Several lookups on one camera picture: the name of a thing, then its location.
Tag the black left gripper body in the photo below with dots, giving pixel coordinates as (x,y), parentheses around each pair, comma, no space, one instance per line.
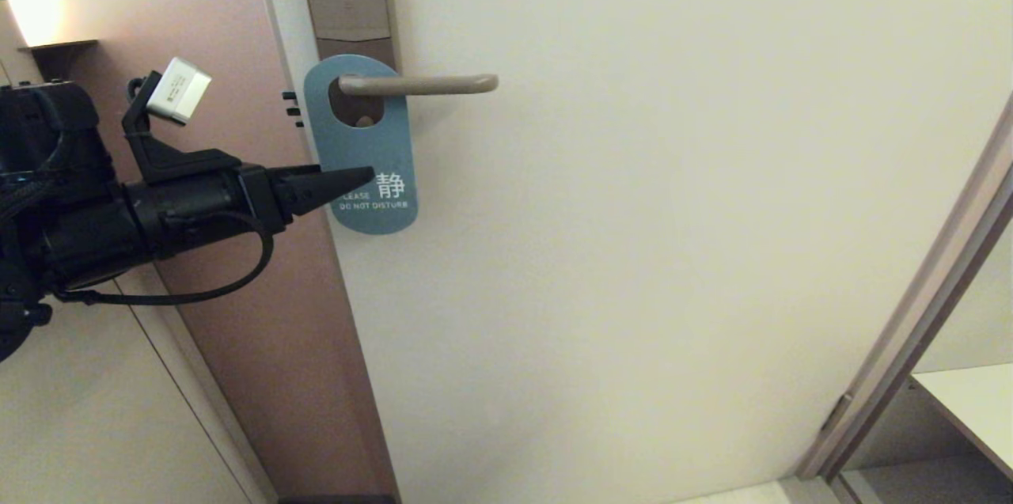
(198,207)

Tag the blue door hanger sign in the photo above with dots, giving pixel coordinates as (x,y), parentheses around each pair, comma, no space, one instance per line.
(356,148)

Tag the wall lamp with shelf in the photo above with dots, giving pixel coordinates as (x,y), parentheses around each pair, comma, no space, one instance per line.
(63,57)

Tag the white room door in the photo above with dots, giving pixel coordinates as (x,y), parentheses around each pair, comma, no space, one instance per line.
(633,290)

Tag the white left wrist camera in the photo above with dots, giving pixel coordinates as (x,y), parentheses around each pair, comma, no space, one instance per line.
(178,90)

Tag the white shelf board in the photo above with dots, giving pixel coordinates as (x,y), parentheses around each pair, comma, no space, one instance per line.
(973,401)

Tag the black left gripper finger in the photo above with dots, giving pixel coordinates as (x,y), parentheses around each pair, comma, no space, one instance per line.
(320,187)

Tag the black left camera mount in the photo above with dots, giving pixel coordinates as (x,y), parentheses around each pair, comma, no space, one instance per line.
(162,156)

